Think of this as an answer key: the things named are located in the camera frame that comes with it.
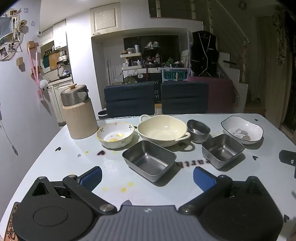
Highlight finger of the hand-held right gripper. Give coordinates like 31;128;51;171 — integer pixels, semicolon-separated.
279;150;296;165

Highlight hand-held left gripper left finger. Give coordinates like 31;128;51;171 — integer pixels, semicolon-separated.
30;166;117;215

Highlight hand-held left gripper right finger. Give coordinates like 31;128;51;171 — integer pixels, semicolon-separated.
179;167;269;215

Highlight small square steel container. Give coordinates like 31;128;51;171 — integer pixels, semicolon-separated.
202;134;245;169

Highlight round steel bowl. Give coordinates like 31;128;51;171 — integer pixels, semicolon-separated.
187;119;211;143

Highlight white floral yellow-rimmed bowl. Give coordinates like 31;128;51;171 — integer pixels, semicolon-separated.
96;121;136;149

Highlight large rectangular steel container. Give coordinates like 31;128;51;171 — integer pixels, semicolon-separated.
122;140;177;183

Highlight white black-rimmed plate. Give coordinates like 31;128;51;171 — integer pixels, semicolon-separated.
221;115;264;145

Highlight cream two-handled ceramic bowl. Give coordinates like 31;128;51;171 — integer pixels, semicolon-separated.
137;114;191;147

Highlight beige kettle with steel lid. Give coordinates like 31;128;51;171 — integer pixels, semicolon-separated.
60;83;99;139

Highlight white lower kitchen cabinet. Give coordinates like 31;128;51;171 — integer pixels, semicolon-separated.
47;80;74;123

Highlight dark blue chair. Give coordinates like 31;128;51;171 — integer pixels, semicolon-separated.
104;82;155;118
161;81;209;115

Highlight maroon chair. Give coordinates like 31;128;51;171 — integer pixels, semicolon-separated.
187;76;238;114

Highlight red printed packet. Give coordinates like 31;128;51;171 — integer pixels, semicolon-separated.
10;202;22;241

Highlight white staircase with railing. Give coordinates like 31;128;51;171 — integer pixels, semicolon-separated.
192;0;252;93

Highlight teal plate sign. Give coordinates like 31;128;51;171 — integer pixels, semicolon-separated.
162;69;187;81

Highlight black chalkboard sign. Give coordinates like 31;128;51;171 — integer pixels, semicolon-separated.
133;72;162;102

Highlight white storage rack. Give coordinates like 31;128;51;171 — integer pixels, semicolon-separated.
120;52;142;82

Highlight wooden cutting board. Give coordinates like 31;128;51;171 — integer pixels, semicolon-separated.
48;52;60;71

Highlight pink ribbon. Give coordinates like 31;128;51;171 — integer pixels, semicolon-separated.
28;42;44;101

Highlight patterned curtain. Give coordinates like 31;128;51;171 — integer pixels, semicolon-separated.
273;7;293;66

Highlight black vest with white trim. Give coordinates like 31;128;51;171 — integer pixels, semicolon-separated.
191;31;220;77

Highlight black storage shelf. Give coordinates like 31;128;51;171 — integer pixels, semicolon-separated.
143;46;162;70

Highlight white upper kitchen cabinets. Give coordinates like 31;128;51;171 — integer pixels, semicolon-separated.
38;20;67;49

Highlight white cabinet door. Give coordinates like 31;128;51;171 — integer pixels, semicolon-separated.
90;2;122;35

